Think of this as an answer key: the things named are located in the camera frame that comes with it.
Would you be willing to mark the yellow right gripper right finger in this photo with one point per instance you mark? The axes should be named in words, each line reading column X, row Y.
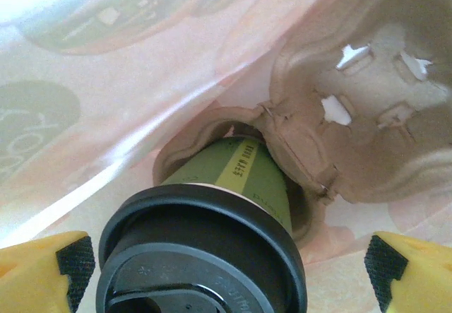
column 423, row 281

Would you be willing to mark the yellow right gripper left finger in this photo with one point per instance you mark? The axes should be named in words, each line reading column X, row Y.
column 31, row 277

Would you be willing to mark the black plastic cup lid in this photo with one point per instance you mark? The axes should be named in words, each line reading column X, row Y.
column 197, row 242

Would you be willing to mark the printed paper takeout bag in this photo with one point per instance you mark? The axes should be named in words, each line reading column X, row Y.
column 106, row 80

